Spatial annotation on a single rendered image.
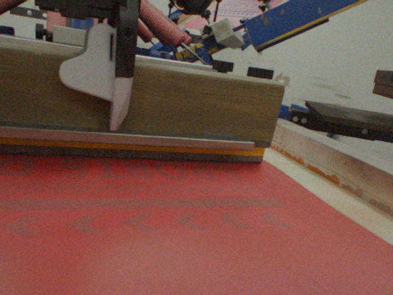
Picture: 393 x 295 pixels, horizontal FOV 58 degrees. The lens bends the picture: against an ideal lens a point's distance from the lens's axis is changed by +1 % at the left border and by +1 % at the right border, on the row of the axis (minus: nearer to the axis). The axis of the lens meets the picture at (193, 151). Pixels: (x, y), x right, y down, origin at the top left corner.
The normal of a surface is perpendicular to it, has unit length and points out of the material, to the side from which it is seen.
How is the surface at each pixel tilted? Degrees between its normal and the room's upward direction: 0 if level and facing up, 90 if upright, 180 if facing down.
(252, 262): 0
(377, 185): 90
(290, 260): 0
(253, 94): 93
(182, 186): 0
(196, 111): 93
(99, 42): 84
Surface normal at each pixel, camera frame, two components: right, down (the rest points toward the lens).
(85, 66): 0.34, 0.21
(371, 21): -0.93, -0.04
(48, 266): 0.15, -0.95
